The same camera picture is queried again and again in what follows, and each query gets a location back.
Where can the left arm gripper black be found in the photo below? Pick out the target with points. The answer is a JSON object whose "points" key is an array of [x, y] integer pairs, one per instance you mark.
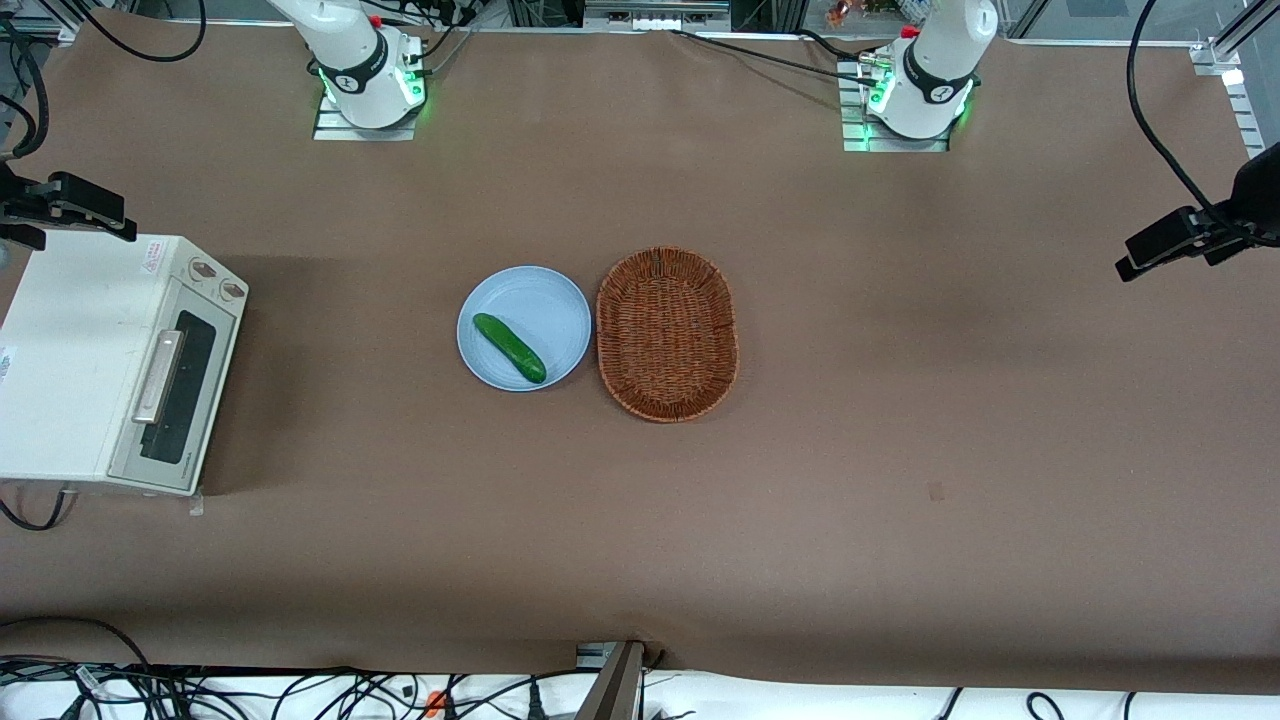
{"points": [[1256, 197]]}

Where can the right arm gripper black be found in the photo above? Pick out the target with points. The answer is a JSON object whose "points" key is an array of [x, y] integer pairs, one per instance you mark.
{"points": [[14, 204]]}

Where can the oven door with dark window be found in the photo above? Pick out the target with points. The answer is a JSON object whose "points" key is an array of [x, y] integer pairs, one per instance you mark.
{"points": [[200, 345]]}

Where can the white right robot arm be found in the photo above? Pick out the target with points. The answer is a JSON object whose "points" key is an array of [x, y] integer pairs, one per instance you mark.
{"points": [[360, 70]]}

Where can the white toaster oven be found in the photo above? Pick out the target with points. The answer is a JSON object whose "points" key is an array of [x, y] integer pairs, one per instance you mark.
{"points": [[70, 350]]}

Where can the round oven knob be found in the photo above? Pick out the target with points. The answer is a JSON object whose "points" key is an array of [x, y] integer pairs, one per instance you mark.
{"points": [[232, 290], [204, 268]]}

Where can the brown paper table cover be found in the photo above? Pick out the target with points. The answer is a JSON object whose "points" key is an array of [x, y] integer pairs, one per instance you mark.
{"points": [[900, 450]]}

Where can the green cucumber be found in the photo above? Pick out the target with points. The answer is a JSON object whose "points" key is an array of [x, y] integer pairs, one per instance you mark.
{"points": [[510, 348]]}

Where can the light blue plate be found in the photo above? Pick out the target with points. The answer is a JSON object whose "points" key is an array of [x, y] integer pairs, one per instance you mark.
{"points": [[550, 310]]}

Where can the brown wicker basket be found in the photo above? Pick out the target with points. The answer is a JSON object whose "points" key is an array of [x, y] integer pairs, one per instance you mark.
{"points": [[665, 340]]}

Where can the aluminium frame bracket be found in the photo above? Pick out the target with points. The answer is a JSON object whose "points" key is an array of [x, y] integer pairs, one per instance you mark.
{"points": [[1245, 115]]}

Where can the aluminium profile post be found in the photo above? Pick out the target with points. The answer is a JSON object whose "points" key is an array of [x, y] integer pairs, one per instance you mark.
{"points": [[615, 690]]}

